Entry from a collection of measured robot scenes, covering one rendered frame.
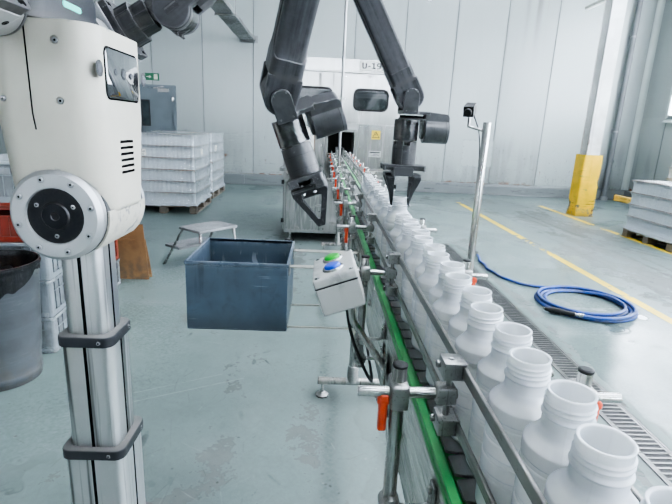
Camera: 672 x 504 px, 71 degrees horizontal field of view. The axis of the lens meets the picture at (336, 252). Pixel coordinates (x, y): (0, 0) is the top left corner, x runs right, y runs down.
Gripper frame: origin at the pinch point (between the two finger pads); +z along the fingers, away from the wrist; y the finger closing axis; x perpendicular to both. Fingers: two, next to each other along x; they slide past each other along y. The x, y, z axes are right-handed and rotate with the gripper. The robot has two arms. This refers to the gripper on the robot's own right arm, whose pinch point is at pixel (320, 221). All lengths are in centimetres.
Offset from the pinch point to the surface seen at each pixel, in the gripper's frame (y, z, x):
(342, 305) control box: -10.1, 13.5, 0.3
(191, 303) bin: 50, 22, 49
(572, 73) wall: 1024, 43, -569
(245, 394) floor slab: 132, 99, 74
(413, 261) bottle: -4.1, 11.6, -14.2
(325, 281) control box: -10.1, 8.4, 1.8
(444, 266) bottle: -21.0, 8.2, -16.7
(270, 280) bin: 50, 22, 24
